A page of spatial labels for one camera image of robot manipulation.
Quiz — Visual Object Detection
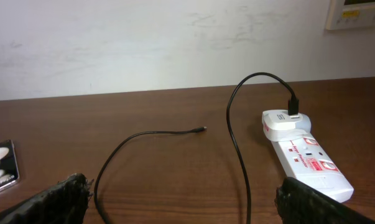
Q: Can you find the black USB charging cable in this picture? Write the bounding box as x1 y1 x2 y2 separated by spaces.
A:
93 72 300 224

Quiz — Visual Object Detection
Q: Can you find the white wall control panel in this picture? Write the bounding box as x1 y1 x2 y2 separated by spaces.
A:
325 0 375 30

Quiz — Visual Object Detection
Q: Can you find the black smartphone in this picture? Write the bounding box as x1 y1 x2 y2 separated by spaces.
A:
0 139 20 192

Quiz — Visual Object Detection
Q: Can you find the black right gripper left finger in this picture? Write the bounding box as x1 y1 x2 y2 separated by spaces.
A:
0 173 93 224

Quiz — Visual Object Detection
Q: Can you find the white USB charger plug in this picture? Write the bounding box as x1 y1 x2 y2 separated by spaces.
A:
262 110 312 142

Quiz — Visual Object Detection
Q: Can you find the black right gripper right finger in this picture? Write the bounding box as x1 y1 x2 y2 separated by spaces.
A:
275 177 375 224

